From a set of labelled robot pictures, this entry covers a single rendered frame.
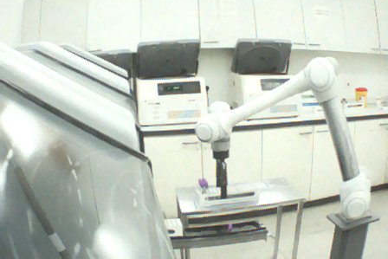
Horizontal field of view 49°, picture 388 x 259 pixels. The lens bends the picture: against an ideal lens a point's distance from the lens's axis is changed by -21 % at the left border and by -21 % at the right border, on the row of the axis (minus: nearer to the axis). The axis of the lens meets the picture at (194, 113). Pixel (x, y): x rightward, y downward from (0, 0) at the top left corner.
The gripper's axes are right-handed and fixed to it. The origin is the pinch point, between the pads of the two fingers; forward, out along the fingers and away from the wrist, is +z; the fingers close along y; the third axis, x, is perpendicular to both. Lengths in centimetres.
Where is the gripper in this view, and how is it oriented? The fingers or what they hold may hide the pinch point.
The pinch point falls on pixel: (221, 191)
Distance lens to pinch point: 246.0
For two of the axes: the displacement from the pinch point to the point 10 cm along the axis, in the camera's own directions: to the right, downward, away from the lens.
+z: 0.4, 9.9, 1.3
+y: -1.5, -1.3, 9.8
